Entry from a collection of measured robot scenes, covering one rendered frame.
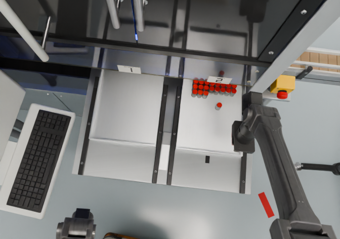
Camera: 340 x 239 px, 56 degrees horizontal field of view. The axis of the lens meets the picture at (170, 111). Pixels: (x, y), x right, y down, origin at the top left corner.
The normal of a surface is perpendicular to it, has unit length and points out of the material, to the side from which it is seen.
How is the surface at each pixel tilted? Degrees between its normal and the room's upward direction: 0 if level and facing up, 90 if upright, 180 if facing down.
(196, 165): 0
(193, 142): 0
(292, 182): 38
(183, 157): 0
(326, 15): 90
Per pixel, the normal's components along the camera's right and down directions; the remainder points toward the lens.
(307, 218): 0.19, -0.77
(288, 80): 0.04, -0.25
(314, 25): -0.11, 0.96
